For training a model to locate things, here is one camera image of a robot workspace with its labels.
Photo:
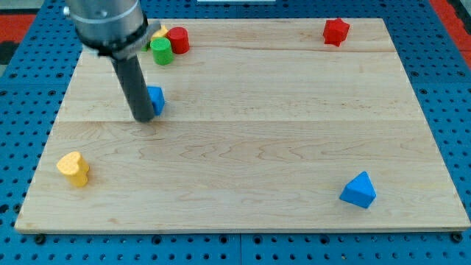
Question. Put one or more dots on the blue block near rod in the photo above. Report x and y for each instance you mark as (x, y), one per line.
(157, 99)

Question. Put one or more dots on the wooden board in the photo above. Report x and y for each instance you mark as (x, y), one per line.
(263, 126)

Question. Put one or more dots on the red star block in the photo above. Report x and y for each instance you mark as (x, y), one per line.
(335, 31)

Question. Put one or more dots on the green cylinder block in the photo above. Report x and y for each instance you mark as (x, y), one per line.
(162, 51)

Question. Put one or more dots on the red cylinder block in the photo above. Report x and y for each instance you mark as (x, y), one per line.
(178, 37)

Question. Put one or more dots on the blue triangle block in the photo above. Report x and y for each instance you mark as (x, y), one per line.
(359, 191)

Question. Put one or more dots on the yellow heart block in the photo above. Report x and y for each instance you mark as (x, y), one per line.
(75, 168)

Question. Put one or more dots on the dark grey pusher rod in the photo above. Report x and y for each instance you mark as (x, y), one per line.
(134, 87)

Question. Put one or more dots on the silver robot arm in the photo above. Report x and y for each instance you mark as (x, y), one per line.
(117, 29)

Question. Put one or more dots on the yellow block behind arm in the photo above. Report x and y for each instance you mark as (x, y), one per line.
(161, 33)

